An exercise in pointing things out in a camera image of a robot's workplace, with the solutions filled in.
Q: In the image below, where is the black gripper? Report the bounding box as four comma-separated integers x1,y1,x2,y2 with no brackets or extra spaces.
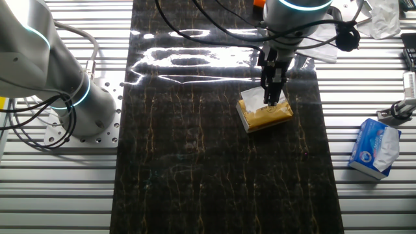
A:
257,45,295,107

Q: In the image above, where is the white napkin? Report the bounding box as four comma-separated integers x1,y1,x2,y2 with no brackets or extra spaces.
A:
240,86,287,113

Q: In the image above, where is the gold tissue pack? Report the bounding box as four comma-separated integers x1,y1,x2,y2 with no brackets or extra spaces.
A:
235,94,294,134

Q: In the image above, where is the dark marble pattern mat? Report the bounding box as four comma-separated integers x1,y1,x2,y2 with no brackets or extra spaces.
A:
109,0,345,234

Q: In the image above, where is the blue tissue pack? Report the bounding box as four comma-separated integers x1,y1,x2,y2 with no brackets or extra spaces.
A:
347,118,402,181

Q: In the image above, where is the white tissue in blue pack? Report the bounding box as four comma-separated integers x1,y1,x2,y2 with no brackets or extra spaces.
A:
372,126,400,173

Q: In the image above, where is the crumpled white tissue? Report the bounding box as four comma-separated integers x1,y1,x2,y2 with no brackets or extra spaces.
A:
356,0,402,40

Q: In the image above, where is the black keyboard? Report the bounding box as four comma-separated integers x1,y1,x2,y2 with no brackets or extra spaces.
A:
400,32,416,72

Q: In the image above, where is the long black cable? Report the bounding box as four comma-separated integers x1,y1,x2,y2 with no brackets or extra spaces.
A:
154,0,266,55

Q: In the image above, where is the black coiled wrist cable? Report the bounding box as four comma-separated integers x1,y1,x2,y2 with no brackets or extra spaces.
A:
191,0,361,53

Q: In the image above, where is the silver camera mount arm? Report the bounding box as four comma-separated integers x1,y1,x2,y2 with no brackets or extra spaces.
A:
376,97,416,124

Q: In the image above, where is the small silver camera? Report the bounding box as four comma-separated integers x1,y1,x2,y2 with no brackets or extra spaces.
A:
402,71,416,100

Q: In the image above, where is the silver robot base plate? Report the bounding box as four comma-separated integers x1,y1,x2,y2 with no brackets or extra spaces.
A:
44,76,124,149

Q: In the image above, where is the grey cable with metal connector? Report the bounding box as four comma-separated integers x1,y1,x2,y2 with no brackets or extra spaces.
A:
53,21,99,81

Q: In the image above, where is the black base cable bundle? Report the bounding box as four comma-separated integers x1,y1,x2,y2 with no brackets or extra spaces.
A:
0,92,78,150

